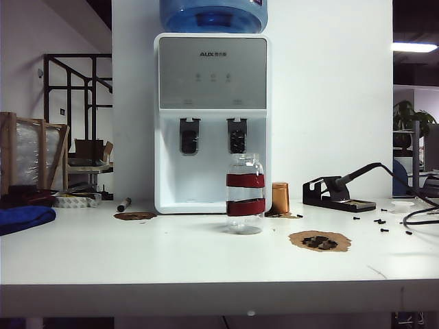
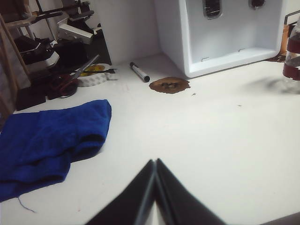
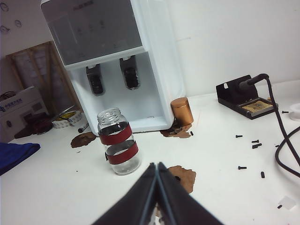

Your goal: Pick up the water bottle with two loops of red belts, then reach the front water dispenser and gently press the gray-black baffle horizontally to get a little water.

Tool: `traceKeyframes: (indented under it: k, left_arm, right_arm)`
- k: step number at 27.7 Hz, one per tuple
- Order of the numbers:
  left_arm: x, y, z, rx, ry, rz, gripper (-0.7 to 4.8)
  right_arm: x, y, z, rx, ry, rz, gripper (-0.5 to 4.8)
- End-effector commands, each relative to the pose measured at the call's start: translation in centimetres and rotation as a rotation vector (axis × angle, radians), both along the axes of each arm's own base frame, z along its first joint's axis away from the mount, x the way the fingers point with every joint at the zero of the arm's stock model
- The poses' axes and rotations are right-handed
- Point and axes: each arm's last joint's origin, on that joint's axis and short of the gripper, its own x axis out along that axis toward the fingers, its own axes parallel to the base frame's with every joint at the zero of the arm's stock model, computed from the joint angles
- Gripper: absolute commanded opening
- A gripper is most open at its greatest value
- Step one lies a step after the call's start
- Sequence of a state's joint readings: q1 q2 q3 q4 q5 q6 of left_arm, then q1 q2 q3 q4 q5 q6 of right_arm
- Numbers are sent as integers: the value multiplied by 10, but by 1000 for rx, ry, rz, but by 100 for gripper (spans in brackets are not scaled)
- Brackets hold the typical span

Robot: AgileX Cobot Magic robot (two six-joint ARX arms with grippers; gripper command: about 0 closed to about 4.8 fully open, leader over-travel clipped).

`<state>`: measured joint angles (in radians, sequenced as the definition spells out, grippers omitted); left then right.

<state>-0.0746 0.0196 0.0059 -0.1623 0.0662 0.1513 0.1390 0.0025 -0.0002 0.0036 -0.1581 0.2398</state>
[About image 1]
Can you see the brown patch under can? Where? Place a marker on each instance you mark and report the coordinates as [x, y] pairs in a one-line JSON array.
[[288, 215]]

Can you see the large brown scorched patch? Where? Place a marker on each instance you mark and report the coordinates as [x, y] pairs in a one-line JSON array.
[[298, 240]]

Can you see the brown cardboard box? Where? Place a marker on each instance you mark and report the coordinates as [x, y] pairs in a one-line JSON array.
[[87, 149]]

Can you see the small brown scorched patch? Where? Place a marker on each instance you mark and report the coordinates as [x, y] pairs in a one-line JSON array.
[[133, 216]]

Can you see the copper cylindrical can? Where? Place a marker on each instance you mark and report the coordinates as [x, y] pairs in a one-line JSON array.
[[280, 198]]

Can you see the grey computer monitor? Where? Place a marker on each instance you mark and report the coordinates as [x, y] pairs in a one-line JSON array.
[[433, 147]]

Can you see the black stair railing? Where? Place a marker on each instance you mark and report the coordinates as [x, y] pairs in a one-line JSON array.
[[70, 103]]

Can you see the rectangular ceiling light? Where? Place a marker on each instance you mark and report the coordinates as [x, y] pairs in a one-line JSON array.
[[411, 47]]

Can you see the grey metal post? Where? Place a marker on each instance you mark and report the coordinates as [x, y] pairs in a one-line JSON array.
[[416, 154]]

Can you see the black soldering iron stand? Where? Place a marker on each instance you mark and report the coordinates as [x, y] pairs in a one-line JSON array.
[[329, 204]]

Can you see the blue office chair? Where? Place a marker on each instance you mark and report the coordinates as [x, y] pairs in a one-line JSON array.
[[399, 178]]

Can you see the clear solder spool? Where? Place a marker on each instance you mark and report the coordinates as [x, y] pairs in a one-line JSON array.
[[403, 206]]

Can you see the blue water jug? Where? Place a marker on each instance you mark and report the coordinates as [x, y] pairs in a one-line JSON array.
[[178, 17]]

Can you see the grey dispenser tap lever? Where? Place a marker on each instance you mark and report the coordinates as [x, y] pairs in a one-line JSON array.
[[189, 137], [236, 137]]

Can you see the white tape roll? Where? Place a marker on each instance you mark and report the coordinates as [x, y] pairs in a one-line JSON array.
[[75, 202]]

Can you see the white water dispenser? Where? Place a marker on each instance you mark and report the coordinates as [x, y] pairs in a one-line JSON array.
[[212, 68]]

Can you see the dark red bundle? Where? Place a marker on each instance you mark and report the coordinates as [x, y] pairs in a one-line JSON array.
[[31, 196]]

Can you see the clear bottle with red bands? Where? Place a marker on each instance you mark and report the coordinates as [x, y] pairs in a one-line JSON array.
[[245, 181]]

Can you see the wooden crate frame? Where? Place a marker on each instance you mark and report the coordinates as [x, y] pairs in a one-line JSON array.
[[12, 154]]

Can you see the black marker pen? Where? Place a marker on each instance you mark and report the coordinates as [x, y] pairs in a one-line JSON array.
[[123, 205]]

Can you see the green potted plant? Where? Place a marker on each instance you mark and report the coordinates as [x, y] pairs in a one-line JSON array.
[[404, 109]]

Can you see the round metal side table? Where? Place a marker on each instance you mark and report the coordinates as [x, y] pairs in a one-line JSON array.
[[89, 168]]

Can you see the black soldering iron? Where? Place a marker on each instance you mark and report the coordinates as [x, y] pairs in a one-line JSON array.
[[353, 174]]

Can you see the blue folded cloth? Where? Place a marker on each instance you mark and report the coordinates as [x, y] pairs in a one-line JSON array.
[[24, 217]]

